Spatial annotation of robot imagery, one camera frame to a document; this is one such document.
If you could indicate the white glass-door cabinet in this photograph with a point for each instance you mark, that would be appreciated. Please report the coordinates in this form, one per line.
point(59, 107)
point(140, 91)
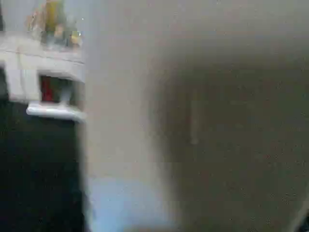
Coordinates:
point(29, 72)

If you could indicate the white plastic table leg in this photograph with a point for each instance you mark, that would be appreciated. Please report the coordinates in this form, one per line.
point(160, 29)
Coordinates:
point(193, 96)

